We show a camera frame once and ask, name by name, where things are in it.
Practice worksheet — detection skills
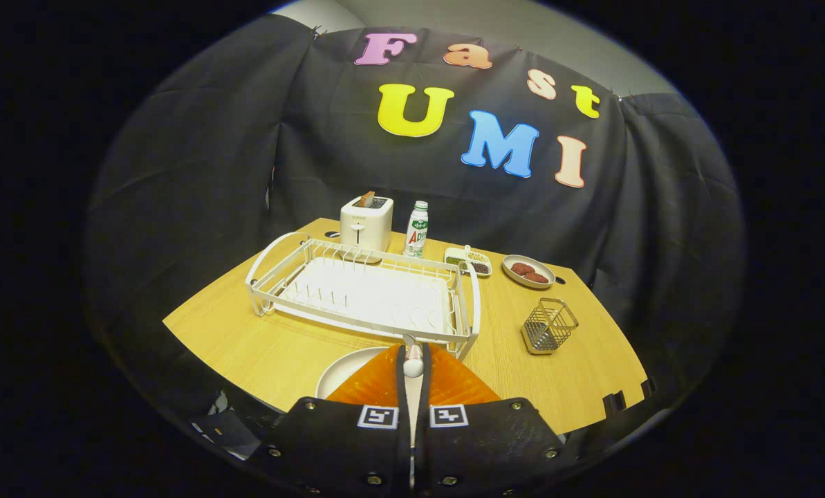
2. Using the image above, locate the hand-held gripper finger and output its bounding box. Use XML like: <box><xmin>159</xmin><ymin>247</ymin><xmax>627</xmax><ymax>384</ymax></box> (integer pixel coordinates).
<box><xmin>246</xmin><ymin>344</ymin><xmax>413</xmax><ymax>498</ymax></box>
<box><xmin>414</xmin><ymin>342</ymin><xmax>579</xmax><ymax>498</ymax></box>

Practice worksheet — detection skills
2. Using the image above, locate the spoon with red checkered handle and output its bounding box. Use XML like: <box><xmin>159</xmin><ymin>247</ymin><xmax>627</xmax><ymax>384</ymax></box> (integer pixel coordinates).
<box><xmin>401</xmin><ymin>334</ymin><xmax>425</xmax><ymax>378</ymax></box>

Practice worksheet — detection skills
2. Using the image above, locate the beige round plate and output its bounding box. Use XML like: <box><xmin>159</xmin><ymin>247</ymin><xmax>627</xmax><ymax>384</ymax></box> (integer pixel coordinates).
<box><xmin>315</xmin><ymin>346</ymin><xmax>424</xmax><ymax>443</ymax></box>

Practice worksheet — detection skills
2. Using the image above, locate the white wire dish rack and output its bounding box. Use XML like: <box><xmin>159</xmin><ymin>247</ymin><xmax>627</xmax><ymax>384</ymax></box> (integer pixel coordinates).
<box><xmin>245</xmin><ymin>231</ymin><xmax>482</xmax><ymax>360</ymax></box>

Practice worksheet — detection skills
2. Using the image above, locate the metal wire basket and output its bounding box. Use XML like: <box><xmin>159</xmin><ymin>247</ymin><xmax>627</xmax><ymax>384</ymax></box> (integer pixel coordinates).
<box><xmin>521</xmin><ymin>298</ymin><xmax>580</xmax><ymax>356</ymax></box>

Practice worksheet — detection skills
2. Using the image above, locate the white divided dish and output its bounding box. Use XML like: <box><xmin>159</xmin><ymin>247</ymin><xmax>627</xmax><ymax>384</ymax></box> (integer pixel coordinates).
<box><xmin>444</xmin><ymin>245</ymin><xmax>492</xmax><ymax>277</ymax></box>

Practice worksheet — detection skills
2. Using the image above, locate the beige dish with meat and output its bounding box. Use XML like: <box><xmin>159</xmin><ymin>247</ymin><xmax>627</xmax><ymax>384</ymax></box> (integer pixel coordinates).
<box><xmin>501</xmin><ymin>255</ymin><xmax>557</xmax><ymax>289</ymax></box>

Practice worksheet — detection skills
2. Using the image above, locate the dark angular object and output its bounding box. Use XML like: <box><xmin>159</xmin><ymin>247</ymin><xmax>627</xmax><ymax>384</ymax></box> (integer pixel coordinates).
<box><xmin>191</xmin><ymin>391</ymin><xmax>264</xmax><ymax>461</ymax></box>

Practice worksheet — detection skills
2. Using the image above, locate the white drink bottle green label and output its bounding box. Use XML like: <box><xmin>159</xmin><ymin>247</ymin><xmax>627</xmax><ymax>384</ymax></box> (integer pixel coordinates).
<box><xmin>403</xmin><ymin>201</ymin><xmax>429</xmax><ymax>259</ymax></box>

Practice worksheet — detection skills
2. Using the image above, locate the white toaster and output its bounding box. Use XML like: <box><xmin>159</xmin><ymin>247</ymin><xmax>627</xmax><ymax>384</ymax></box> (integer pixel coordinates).
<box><xmin>340</xmin><ymin>195</ymin><xmax>393</xmax><ymax>255</ymax></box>

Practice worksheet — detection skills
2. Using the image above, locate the black backdrop cloth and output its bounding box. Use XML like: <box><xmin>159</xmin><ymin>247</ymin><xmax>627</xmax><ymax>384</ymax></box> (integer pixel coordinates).
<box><xmin>84</xmin><ymin>14</ymin><xmax>745</xmax><ymax>430</ymax></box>

